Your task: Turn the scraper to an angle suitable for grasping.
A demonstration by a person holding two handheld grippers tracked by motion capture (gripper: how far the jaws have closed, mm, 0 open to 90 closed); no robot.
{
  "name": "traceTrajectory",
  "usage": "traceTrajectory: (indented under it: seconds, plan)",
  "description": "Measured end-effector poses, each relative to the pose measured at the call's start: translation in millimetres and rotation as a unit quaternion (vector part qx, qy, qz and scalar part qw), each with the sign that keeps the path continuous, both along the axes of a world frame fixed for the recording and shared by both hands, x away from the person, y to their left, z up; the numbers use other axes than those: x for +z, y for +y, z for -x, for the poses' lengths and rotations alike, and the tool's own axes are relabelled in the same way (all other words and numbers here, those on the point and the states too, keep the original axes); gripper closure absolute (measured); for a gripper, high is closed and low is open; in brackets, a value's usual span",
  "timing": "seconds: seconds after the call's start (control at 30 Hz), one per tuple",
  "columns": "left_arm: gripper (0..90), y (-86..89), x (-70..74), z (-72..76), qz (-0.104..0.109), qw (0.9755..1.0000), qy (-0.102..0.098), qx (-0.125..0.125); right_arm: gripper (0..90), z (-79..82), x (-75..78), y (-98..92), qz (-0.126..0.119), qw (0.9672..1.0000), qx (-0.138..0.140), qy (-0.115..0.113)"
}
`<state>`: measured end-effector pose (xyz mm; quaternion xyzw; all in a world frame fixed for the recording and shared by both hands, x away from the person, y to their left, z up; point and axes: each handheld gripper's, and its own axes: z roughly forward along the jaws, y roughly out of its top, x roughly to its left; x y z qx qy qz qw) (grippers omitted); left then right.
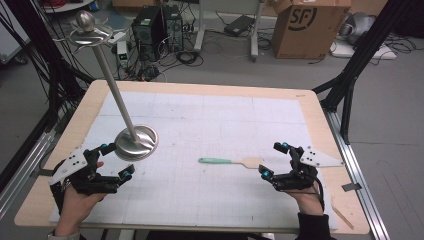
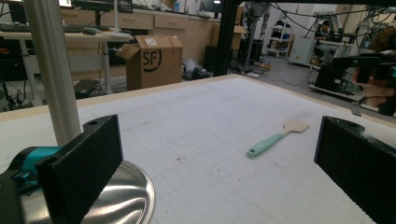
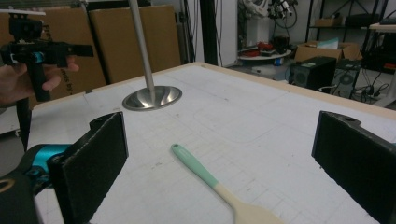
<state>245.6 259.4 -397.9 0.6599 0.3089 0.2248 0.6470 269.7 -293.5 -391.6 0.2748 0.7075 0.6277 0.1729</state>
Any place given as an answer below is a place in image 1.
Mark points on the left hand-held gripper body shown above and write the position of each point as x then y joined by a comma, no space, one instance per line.
75,163

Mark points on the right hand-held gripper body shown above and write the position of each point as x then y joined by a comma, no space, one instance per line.
300,173

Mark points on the silver metal stand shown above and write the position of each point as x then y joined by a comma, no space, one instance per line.
113,86

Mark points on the person's right hand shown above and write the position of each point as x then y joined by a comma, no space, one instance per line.
308,201

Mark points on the person's left hand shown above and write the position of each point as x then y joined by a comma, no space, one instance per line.
75,210

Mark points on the grey tape piece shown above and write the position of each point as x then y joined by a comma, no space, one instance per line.
351,187

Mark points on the thin wooden stick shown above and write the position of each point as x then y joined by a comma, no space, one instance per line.
342,217

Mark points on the white grid mat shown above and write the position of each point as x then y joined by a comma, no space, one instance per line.
216,126

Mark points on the small white power device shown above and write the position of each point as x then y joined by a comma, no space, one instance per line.
122,53

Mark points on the brown cardboard box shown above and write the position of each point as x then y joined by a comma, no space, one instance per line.
306,33

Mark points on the white stand leg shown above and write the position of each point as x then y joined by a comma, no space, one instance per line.
256,33
200,26

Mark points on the large black computer tower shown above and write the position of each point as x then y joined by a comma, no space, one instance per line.
148,33

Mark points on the flat black box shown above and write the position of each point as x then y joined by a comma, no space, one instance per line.
239,25

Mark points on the white flat board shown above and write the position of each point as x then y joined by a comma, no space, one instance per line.
376,53

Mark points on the slim black computer tower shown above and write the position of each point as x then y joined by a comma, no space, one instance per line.
174,28

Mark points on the grey round appliance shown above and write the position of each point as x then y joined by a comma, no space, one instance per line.
356,26

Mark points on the aluminium frame rail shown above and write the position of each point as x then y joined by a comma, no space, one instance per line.
360,186
23,166

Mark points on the black frame strut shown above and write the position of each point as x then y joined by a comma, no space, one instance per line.
363,50

